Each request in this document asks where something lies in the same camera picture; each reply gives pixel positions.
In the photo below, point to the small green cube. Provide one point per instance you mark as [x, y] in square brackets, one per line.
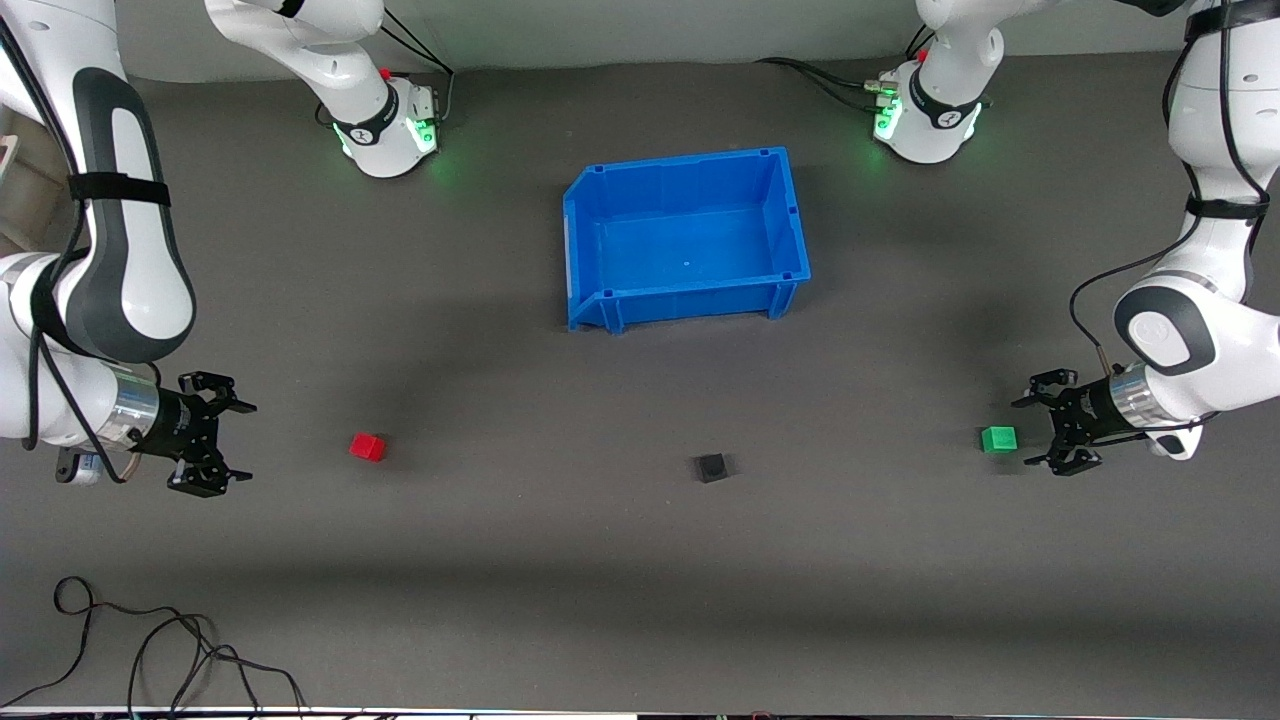
[999, 440]

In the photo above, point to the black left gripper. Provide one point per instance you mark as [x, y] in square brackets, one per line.
[1092, 414]

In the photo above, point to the blue plastic storage bin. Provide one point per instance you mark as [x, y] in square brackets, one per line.
[690, 245]

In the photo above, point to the beige plastic crate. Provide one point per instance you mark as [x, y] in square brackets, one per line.
[15, 185]

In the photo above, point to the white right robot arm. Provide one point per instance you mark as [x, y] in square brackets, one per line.
[130, 250]

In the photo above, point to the small red cube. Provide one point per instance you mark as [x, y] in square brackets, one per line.
[367, 447]

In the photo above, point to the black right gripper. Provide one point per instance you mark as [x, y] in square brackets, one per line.
[178, 422]

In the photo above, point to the small black cube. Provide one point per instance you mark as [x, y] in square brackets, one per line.
[711, 468]

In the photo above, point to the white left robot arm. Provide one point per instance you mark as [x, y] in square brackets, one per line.
[1250, 340]

